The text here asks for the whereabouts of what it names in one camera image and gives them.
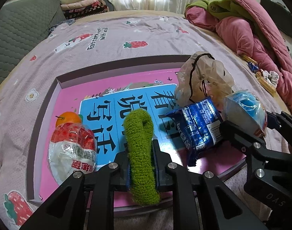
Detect blue snack packet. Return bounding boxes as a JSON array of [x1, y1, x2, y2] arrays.
[[166, 97, 223, 167]]

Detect pink blue book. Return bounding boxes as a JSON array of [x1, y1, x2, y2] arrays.
[[39, 68, 246, 209]]

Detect orange tangerine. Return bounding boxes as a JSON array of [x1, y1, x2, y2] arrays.
[[55, 112, 82, 127]]

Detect yellow biscuit packet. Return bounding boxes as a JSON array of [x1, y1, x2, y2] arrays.
[[255, 72, 277, 97]]

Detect grey quilted headboard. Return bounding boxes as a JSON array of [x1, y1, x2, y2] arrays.
[[0, 0, 65, 84]]

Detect red white snack bowl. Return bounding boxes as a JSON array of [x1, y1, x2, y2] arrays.
[[48, 122, 97, 185]]

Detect green fuzzy ring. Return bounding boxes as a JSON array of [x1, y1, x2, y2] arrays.
[[122, 108, 161, 206]]

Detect beige mesh drawstring bag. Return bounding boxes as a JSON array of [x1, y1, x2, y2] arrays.
[[174, 51, 234, 111]]

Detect blue candy wrapper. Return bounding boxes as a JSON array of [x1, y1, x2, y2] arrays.
[[247, 62, 259, 73]]

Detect purple strawberry bedsheet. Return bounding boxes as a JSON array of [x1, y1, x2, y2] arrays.
[[0, 16, 286, 229]]

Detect white patterned scrunchie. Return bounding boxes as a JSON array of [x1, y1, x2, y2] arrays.
[[261, 70, 279, 88]]

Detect red blue snack bowl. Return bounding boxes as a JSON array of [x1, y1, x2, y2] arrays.
[[222, 90, 267, 137]]

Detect black television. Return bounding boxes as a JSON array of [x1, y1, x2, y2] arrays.
[[260, 0, 292, 38]]

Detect pink quilted comforter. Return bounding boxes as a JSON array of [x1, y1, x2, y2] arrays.
[[185, 0, 292, 113]]

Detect stack of folded blankets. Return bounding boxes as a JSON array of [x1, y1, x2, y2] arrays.
[[60, 0, 110, 19]]

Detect green garment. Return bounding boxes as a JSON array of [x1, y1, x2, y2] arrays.
[[185, 0, 254, 21]]

